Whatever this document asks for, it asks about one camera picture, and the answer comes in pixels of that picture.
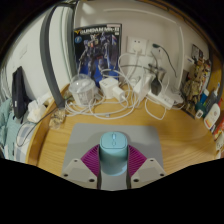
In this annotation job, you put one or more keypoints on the robot model kit box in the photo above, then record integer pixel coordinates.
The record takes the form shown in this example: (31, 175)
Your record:
(96, 53)

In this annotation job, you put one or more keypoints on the white crumpled tissue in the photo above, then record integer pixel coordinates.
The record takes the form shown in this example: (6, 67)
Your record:
(36, 111)

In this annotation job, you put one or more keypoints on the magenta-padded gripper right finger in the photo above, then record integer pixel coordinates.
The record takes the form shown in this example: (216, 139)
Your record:
(150, 170)

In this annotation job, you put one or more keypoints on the black hanging bag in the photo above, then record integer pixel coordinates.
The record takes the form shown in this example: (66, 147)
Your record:
(19, 93)

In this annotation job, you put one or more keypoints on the checked blue bedding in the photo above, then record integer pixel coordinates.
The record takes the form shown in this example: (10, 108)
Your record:
(8, 133)

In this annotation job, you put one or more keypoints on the white cube charger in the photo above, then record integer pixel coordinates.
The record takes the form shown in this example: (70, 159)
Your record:
(108, 86)

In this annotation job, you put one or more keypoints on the clear lidded plastic cup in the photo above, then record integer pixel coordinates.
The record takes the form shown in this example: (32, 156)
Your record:
(81, 90)

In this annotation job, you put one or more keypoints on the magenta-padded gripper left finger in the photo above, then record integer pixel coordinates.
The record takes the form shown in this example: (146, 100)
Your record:
(75, 171)

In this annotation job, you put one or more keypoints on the grey mouse pad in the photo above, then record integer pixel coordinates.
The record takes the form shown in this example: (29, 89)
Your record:
(83, 136)

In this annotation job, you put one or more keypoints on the white power strip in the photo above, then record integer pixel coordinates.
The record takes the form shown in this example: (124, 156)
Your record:
(163, 100)

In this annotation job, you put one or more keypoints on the black plug adapter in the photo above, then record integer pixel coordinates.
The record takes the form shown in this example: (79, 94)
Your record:
(156, 86)

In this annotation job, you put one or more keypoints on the light blue computer mouse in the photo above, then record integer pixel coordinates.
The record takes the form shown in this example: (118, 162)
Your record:
(114, 153)

